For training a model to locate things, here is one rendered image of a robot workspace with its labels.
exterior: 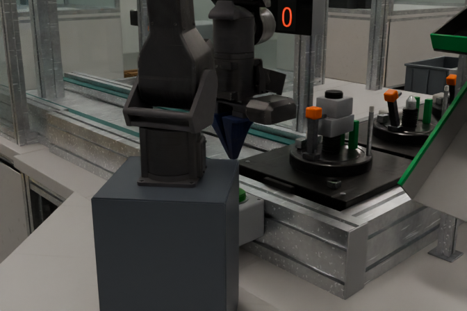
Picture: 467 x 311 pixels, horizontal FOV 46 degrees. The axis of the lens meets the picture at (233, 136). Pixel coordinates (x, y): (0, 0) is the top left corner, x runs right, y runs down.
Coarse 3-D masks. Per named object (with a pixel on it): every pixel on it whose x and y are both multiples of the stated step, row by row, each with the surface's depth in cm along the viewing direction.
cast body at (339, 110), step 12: (324, 96) 91; (336, 96) 90; (348, 96) 91; (324, 108) 91; (336, 108) 89; (348, 108) 91; (324, 120) 89; (336, 120) 89; (348, 120) 92; (324, 132) 90; (336, 132) 90; (348, 132) 92
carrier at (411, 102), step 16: (416, 96) 113; (384, 112) 123; (400, 112) 122; (416, 112) 109; (384, 128) 108; (400, 128) 106; (416, 128) 108; (432, 128) 108; (384, 144) 104; (400, 144) 104; (416, 144) 104
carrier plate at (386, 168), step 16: (240, 160) 95; (256, 160) 95; (272, 160) 95; (288, 160) 95; (384, 160) 95; (400, 160) 95; (256, 176) 91; (272, 176) 88; (288, 176) 88; (304, 176) 88; (320, 176) 88; (352, 176) 88; (368, 176) 88; (384, 176) 88; (400, 176) 88; (304, 192) 84; (320, 192) 81; (336, 192) 81; (352, 192) 81; (368, 192) 82; (336, 208) 80
